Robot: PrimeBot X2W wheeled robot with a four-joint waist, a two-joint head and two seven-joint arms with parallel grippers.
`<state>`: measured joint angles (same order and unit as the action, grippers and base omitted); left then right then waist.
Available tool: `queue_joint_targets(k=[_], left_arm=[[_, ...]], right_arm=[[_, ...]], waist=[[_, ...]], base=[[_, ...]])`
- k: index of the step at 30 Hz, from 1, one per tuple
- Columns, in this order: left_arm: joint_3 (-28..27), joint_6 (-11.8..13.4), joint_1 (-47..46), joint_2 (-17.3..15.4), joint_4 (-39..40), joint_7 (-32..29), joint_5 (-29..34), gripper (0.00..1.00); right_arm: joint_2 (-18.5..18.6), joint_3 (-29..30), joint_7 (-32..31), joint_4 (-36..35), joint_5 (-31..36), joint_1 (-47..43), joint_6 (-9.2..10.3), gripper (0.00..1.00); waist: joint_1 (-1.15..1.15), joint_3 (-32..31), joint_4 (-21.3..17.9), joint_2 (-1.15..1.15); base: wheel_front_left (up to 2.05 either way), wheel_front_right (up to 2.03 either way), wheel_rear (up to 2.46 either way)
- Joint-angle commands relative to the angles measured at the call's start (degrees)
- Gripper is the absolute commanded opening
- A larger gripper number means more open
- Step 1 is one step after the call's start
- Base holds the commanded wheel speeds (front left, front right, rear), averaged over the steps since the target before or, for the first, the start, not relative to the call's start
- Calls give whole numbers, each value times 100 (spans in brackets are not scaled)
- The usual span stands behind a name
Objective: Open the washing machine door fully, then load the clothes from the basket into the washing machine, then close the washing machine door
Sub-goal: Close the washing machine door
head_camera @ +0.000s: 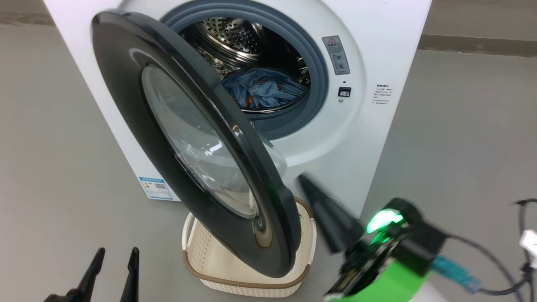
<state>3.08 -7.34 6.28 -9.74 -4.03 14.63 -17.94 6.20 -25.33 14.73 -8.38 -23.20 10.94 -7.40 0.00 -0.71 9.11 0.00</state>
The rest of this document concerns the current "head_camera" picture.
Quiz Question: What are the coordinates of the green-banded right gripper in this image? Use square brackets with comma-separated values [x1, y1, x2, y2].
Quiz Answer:
[296, 174, 429, 302]

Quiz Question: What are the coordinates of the blue energy label sticker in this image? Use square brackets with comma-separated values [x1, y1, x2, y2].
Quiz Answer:
[138, 177, 173, 200]

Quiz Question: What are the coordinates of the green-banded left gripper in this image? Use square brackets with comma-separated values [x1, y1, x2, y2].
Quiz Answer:
[43, 247, 140, 302]

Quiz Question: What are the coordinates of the steel washing machine drum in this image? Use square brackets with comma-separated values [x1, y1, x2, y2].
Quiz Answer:
[178, 17, 311, 114]

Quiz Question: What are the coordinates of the printed instruction text label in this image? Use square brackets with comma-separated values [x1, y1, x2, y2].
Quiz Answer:
[371, 83, 395, 105]

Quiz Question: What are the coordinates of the grey warning sticker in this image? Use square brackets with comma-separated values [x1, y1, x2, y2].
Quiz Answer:
[322, 35, 350, 76]

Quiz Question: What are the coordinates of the grey rubber door seal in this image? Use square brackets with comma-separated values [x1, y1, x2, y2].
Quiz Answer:
[161, 0, 329, 140]

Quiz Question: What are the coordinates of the cream perforated laundry basket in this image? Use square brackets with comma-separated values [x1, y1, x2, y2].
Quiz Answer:
[182, 197, 317, 298]

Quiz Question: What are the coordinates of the white cable tag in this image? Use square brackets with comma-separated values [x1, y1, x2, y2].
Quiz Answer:
[519, 230, 537, 269]

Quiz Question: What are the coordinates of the black round washing machine door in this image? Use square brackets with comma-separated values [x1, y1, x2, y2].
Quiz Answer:
[91, 10, 302, 279]

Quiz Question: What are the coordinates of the white washing machine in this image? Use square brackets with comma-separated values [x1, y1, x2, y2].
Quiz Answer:
[42, 0, 433, 219]

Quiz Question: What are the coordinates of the blue bear-print garment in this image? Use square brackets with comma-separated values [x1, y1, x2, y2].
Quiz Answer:
[248, 69, 308, 109]

